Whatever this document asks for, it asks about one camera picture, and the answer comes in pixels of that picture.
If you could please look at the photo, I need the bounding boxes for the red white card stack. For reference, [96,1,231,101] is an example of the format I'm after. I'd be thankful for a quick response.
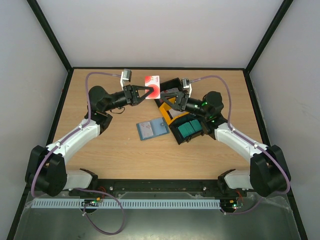
[167,87,180,93]

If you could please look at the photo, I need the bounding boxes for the black bin with teal cards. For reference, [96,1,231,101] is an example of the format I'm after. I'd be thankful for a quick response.
[169,113,204,145]

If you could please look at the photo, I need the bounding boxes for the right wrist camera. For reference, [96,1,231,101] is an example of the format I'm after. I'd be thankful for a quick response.
[181,78,192,96]

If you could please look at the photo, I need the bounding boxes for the white pink blossom card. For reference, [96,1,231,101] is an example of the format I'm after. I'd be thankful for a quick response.
[140,121,154,139]

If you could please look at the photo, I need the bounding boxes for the yellow plastic bin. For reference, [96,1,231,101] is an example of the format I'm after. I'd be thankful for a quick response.
[158,102,189,126]

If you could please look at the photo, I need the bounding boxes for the black bin with red cards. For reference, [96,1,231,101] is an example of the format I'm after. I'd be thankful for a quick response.
[160,77,184,93]

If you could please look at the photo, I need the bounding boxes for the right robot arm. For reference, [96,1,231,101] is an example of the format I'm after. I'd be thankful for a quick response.
[160,91,291,197]

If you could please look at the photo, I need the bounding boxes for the teal card stack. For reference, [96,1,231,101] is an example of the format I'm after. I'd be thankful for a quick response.
[178,119,202,138]

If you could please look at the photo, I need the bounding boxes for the red circle april card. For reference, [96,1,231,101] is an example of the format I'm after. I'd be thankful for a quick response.
[144,75,161,100]

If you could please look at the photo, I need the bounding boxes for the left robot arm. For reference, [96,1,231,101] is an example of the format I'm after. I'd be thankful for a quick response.
[25,85,154,197]

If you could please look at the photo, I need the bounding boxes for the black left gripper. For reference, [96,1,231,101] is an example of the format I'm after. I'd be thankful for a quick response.
[103,85,154,113]

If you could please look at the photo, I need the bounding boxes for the black enclosure frame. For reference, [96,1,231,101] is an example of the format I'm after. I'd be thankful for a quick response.
[4,0,308,240]

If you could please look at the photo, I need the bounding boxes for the white slotted cable duct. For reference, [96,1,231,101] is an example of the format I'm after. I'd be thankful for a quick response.
[29,198,221,210]

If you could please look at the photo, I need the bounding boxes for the teal card holder wallet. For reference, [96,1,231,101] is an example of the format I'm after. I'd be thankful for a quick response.
[136,117,170,141]

